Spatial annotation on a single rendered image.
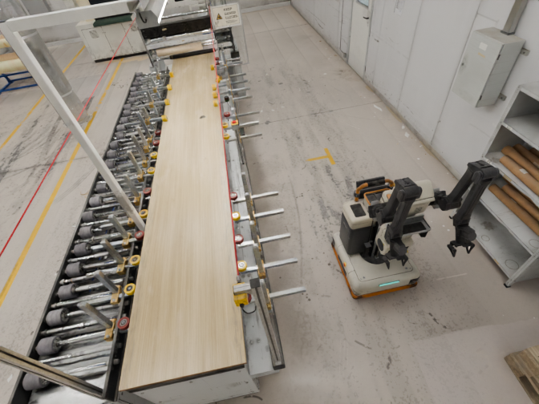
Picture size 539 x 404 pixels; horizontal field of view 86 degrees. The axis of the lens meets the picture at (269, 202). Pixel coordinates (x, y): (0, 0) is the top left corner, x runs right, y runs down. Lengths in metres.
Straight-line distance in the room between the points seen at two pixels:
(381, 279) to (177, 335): 1.76
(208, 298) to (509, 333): 2.51
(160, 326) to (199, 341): 0.29
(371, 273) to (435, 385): 0.93
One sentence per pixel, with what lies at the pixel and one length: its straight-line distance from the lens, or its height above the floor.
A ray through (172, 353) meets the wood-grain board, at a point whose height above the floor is 0.90.
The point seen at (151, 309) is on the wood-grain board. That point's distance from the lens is 2.25.
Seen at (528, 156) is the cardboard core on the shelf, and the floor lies 0.96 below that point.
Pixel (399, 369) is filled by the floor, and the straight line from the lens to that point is 2.91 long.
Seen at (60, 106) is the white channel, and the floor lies 2.02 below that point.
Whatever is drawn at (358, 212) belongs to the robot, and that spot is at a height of 0.81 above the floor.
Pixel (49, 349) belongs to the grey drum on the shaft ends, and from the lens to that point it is 2.60.
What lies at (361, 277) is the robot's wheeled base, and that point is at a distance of 2.84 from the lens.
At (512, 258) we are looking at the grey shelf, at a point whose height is 0.14.
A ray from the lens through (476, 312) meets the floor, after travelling 3.32.
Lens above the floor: 2.73
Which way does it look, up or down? 46 degrees down
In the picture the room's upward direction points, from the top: 9 degrees counter-clockwise
